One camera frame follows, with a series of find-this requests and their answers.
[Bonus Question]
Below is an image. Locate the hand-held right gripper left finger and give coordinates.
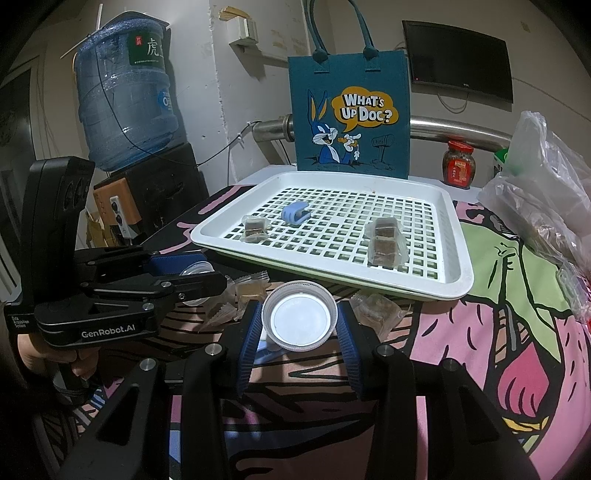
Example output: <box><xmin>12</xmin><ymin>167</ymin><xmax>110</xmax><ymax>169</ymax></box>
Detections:
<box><xmin>55</xmin><ymin>299</ymin><xmax>266</xmax><ymax>480</ymax></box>

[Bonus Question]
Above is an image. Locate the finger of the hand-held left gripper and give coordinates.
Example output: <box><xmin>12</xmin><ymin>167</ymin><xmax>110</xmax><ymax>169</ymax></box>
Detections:
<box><xmin>84</xmin><ymin>271</ymin><xmax>228</xmax><ymax>311</ymax></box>
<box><xmin>75</xmin><ymin>244</ymin><xmax>207</xmax><ymax>288</ymax></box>

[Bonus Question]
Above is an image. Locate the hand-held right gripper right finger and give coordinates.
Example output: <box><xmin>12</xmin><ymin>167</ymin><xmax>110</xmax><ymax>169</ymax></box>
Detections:
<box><xmin>335</xmin><ymin>300</ymin><xmax>541</xmax><ymax>480</ymax></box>

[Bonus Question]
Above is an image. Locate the small clear round lid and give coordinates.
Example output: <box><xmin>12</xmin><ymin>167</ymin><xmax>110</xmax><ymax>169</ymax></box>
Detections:
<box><xmin>180</xmin><ymin>260</ymin><xmax>214</xmax><ymax>278</ymax></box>

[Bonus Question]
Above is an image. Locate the blue clip with white flower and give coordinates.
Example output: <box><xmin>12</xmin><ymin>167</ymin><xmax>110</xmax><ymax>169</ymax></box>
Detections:
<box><xmin>254</xmin><ymin>340</ymin><xmax>286</xmax><ymax>367</ymax></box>

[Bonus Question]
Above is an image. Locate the plain blue clip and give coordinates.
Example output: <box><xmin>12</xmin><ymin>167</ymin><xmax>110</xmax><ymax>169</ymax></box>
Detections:
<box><xmin>281</xmin><ymin>200</ymin><xmax>311</xmax><ymax>224</ymax></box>

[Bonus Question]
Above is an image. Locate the white perforated tray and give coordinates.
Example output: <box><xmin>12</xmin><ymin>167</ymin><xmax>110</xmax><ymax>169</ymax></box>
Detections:
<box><xmin>190</xmin><ymin>172</ymin><xmax>475</xmax><ymax>298</ymax></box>

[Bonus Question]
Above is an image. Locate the person's left hand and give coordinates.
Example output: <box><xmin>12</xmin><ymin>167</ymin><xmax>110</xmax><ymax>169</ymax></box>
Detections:
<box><xmin>17</xmin><ymin>333</ymin><xmax>101</xmax><ymax>385</ymax></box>

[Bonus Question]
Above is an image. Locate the brown cardboard box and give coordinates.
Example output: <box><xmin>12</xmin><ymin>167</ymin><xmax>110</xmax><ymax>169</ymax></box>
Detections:
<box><xmin>85</xmin><ymin>208</ymin><xmax>112</xmax><ymax>250</ymax></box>

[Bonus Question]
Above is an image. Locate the pale green drip tray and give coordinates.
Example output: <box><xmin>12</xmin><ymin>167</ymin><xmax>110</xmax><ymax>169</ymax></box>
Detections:
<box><xmin>210</xmin><ymin>251</ymin><xmax>462</xmax><ymax>302</ymax></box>

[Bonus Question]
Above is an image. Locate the wooden socket box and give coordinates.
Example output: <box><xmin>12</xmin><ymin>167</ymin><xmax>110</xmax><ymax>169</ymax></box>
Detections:
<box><xmin>93</xmin><ymin>178</ymin><xmax>141</xmax><ymax>238</ymax></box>

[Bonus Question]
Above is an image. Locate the black cabinet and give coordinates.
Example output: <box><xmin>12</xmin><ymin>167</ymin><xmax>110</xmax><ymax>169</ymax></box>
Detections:
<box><xmin>108</xmin><ymin>142</ymin><xmax>211</xmax><ymax>236</ymax></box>

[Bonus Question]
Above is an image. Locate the printed blanket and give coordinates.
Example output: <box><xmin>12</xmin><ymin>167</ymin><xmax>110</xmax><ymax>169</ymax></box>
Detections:
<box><xmin>32</xmin><ymin>182</ymin><xmax>591</xmax><ymax>480</ymax></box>

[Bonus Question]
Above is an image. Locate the blue water jug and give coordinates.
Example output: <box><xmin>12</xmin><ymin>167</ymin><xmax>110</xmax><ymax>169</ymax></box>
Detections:
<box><xmin>74</xmin><ymin>18</ymin><xmax>181</xmax><ymax>172</ymax></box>

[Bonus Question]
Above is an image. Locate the red-lidded sauce jar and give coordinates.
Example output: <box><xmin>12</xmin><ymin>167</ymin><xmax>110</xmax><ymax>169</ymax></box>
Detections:
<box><xmin>442</xmin><ymin>141</ymin><xmax>477</xmax><ymax>189</ymax></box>

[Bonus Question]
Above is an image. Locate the small clear zip bag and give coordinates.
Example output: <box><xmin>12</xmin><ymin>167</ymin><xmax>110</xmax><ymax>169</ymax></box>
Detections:
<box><xmin>556</xmin><ymin>268</ymin><xmax>591</xmax><ymax>324</ymax></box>

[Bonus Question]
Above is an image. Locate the green and white carton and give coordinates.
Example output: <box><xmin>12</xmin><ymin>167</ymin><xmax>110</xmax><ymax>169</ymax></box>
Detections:
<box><xmin>492</xmin><ymin>147</ymin><xmax>513</xmax><ymax>178</ymax></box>

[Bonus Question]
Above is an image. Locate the large clear plastic bag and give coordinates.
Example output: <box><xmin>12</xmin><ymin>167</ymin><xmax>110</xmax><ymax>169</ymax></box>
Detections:
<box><xmin>476</xmin><ymin>110</ymin><xmax>591</xmax><ymax>278</ymax></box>

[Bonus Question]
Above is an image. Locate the teal felt tote bag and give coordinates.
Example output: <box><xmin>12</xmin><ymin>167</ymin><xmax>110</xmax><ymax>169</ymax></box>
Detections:
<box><xmin>287</xmin><ymin>0</ymin><xmax>413</xmax><ymax>181</ymax></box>

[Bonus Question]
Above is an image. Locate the white wall junction box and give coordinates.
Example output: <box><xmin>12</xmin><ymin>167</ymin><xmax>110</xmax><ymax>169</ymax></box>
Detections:
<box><xmin>219</xmin><ymin>7</ymin><xmax>262</xmax><ymax>49</ymax></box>

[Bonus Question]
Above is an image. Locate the metal rail pipe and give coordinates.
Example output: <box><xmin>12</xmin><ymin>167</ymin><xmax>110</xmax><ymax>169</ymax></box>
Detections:
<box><xmin>253</xmin><ymin>114</ymin><xmax>513</xmax><ymax>153</ymax></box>

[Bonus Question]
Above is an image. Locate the black wall monitor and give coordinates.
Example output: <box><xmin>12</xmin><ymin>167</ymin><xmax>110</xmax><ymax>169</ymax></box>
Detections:
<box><xmin>402</xmin><ymin>19</ymin><xmax>514</xmax><ymax>104</ymax></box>

